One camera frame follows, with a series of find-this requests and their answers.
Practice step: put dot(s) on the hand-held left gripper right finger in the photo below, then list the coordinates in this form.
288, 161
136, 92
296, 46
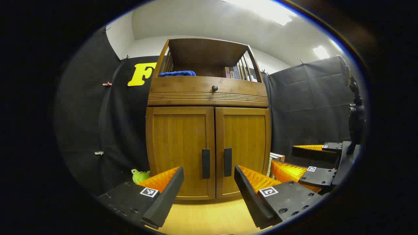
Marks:
251, 199

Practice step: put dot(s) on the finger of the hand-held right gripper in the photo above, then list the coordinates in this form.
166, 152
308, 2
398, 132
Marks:
318, 178
313, 155

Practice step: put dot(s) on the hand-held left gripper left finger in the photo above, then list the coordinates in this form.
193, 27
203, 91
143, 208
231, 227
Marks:
166, 199

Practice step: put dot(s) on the wooden cabinet door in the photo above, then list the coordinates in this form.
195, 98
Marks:
178, 140
246, 137

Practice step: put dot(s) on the wooden double-door shoe cabinet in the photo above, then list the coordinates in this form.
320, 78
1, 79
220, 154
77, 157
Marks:
209, 55

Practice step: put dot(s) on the wooden cabinet drawer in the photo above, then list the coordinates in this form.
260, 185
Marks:
183, 88

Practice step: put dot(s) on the green frog toy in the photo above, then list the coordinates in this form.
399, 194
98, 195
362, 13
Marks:
139, 176

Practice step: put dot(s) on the orange-brown book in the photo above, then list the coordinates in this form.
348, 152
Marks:
277, 156

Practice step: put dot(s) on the small ceiling light panel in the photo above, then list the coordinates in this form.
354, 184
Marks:
321, 52

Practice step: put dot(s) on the black backdrop cloth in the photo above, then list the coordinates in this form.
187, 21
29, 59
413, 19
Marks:
124, 130

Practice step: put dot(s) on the dark-spined book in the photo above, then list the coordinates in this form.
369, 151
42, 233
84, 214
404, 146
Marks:
232, 73

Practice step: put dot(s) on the pink-spined book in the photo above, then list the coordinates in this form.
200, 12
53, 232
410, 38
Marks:
227, 72

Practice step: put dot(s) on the blue folded cloth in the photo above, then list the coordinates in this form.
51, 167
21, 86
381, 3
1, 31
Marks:
178, 73

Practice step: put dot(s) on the large ceiling light panel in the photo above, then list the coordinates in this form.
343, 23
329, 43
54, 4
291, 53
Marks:
264, 9

